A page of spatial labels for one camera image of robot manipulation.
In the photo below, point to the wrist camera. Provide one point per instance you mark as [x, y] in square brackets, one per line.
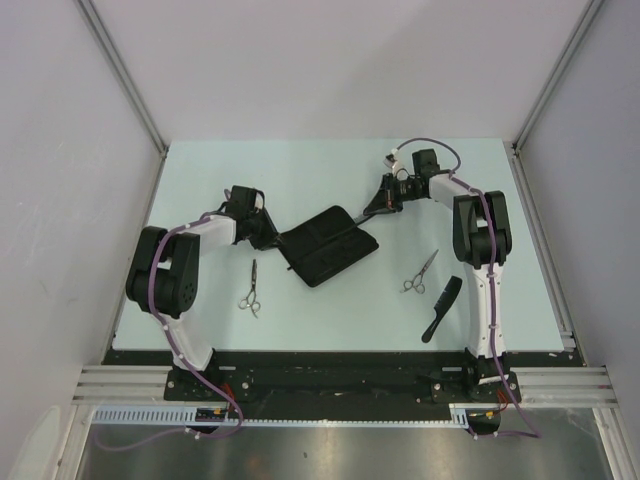
[392, 162]
[258, 203]

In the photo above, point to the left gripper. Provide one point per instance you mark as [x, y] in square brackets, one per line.
[272, 233]

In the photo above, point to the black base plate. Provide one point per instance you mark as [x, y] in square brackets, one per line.
[342, 385]

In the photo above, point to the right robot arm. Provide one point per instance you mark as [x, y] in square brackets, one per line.
[481, 239]

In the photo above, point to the black zip tool case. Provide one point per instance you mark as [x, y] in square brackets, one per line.
[314, 260]

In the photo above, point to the black handle comb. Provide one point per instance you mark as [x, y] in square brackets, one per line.
[442, 306]

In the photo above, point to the white cable duct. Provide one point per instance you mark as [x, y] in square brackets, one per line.
[449, 416]

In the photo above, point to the right silver scissors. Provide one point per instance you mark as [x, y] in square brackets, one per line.
[416, 283]

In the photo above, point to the left aluminium frame post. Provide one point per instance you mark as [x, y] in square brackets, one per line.
[116, 63]

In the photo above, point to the long black barber comb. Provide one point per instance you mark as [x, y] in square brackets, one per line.
[340, 228]

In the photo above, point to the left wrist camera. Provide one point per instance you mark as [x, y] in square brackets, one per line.
[258, 203]

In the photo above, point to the right aluminium frame post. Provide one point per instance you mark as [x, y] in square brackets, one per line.
[560, 68]

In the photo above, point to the silver scissors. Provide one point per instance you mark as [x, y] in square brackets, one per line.
[249, 301]
[416, 283]

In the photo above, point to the aluminium frame post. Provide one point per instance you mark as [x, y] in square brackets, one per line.
[560, 68]
[116, 63]

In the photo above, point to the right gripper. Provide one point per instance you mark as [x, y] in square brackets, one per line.
[386, 200]

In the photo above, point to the left silver scissors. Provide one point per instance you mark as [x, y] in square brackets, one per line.
[249, 301]

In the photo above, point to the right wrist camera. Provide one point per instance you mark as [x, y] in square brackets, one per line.
[392, 162]

